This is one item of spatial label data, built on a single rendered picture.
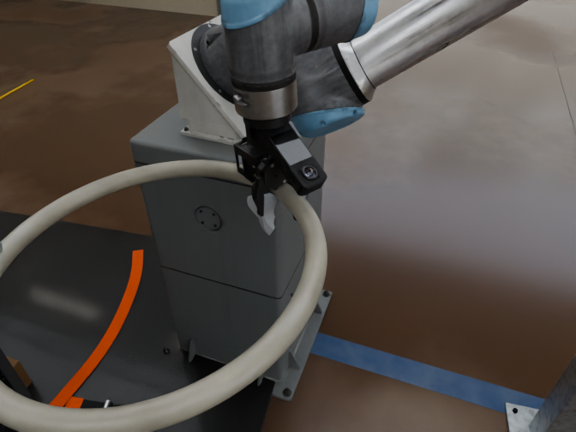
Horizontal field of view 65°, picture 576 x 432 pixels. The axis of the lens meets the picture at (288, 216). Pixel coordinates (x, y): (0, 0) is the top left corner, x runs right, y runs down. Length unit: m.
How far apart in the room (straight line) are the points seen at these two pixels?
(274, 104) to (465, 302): 1.48
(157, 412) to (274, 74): 0.41
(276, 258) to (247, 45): 0.69
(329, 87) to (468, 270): 1.34
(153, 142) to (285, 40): 0.62
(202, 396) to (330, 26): 0.47
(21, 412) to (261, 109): 0.44
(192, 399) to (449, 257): 1.76
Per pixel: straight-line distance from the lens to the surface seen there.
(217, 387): 0.49
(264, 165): 0.67
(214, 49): 1.09
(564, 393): 1.48
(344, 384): 1.63
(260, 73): 0.60
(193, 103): 1.11
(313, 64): 0.96
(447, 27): 0.95
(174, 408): 0.49
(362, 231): 2.17
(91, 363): 1.78
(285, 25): 0.60
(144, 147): 1.16
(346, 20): 0.66
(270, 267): 1.20
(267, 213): 0.72
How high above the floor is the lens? 1.38
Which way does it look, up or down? 38 degrees down
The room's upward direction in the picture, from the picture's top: straight up
